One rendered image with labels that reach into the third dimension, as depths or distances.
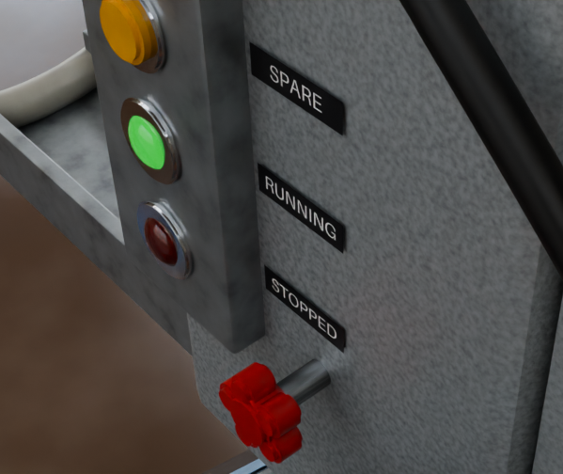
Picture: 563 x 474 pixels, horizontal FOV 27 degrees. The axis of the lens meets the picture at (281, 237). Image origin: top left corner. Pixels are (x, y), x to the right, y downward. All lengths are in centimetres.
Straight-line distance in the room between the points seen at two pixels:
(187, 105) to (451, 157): 11
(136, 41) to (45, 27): 275
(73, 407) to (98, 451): 11
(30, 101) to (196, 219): 45
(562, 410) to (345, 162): 10
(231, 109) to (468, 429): 14
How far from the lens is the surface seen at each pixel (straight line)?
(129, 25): 41
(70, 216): 78
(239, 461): 104
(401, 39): 33
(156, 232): 47
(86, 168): 85
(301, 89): 38
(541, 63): 30
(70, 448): 211
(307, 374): 46
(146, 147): 44
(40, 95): 89
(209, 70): 39
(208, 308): 48
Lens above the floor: 164
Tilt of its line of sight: 42 degrees down
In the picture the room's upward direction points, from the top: 3 degrees counter-clockwise
